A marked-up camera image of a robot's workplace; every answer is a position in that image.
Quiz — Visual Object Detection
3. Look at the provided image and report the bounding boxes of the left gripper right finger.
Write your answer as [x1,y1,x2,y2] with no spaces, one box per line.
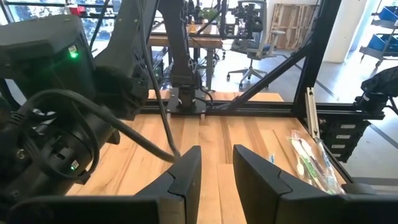
[233,144,398,224]

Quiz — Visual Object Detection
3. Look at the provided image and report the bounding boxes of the purple toothbrush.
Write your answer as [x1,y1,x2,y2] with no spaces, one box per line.
[309,152,326,178]

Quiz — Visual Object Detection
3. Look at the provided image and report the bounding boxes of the black covered device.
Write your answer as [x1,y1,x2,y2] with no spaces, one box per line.
[354,66,398,115]

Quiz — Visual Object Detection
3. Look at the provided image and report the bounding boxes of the black box white labels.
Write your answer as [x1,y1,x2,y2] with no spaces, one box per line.
[319,119,371,163]

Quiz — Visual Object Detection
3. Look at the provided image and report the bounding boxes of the grey office chair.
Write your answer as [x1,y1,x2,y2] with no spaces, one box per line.
[226,0,286,91]

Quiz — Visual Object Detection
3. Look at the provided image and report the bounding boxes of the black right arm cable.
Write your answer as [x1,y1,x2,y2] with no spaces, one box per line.
[9,0,182,164]

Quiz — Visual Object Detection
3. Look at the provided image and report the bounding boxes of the black aluminium table frame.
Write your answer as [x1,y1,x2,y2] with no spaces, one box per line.
[139,0,386,184]

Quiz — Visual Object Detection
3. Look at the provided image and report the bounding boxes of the rack with blue bins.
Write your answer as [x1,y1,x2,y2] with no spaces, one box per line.
[359,2,398,68]

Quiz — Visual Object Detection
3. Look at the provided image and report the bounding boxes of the green potted plant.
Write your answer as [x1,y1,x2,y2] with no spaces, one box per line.
[198,7,220,27]

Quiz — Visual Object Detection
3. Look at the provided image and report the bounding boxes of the silver aluminium bracket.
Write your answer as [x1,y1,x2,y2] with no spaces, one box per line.
[305,86,322,140]

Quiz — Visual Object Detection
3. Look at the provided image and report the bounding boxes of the wooden pallet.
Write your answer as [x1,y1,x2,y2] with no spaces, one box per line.
[269,2,318,50]

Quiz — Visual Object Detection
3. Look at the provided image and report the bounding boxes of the green toothbrush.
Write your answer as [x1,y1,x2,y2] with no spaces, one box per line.
[287,129,321,190]

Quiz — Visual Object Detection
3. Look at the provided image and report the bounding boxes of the wooden desk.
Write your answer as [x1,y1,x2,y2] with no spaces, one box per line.
[147,24,224,91]

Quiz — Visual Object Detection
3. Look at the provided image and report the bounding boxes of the red box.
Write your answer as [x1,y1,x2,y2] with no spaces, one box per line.
[68,5,86,16]

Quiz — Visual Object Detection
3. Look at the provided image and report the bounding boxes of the white pillar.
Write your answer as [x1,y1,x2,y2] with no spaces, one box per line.
[323,0,374,63]

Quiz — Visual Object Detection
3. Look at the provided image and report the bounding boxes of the blue toothbrush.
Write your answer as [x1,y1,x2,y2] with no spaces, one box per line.
[315,139,346,195]

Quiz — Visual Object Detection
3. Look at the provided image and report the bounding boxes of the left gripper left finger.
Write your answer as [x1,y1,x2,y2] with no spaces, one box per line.
[8,145,203,224]

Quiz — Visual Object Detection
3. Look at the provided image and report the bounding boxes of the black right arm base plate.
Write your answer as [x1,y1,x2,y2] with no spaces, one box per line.
[165,88,208,116]

